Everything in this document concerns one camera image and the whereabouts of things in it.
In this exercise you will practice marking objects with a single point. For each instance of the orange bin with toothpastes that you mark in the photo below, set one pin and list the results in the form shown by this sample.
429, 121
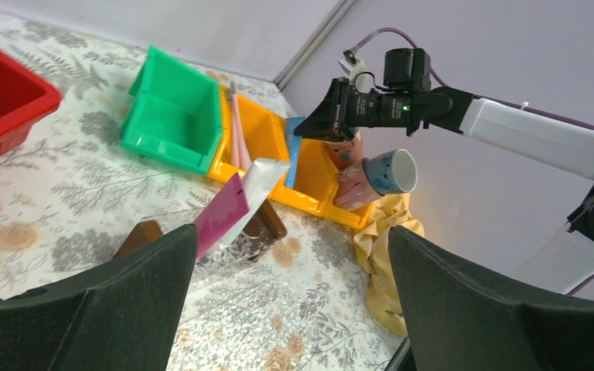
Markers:
315, 179

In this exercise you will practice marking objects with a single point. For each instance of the white ceramic cup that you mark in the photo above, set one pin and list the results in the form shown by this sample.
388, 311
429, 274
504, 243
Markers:
393, 172

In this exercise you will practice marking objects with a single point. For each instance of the clear acrylic toiletry tray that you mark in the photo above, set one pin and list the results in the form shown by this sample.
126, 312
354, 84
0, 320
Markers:
263, 231

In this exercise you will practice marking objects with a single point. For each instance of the orange bin with toothbrushes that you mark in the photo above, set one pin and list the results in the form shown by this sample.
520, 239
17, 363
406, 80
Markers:
256, 138

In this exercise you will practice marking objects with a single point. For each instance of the green plastic bin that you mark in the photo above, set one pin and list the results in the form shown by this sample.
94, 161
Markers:
175, 117

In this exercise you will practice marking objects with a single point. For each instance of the white toothpaste tube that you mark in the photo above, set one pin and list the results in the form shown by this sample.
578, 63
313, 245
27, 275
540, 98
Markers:
257, 183

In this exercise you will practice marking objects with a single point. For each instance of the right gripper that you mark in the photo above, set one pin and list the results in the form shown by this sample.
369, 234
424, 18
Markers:
344, 109

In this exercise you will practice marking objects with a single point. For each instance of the pink patterned cup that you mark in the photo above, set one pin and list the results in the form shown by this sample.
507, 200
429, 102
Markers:
354, 188

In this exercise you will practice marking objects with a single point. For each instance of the pink toothpaste tube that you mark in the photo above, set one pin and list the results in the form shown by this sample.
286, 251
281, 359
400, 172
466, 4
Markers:
220, 214

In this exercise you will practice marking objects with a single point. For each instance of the blue toothpaste tube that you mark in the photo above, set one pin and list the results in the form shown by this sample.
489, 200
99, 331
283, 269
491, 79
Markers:
293, 143

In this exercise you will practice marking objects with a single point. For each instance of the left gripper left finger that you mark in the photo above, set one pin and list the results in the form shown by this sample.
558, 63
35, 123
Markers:
120, 315

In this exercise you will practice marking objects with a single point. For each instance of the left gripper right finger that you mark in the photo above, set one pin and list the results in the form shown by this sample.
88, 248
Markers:
463, 316

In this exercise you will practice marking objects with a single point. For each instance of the pink toothbrush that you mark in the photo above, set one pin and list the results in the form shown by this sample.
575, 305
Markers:
240, 155

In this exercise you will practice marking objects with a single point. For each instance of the yellow cloth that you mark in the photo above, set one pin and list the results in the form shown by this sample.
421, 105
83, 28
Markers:
371, 248

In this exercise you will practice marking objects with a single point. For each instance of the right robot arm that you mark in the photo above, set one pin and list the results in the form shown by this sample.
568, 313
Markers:
566, 261

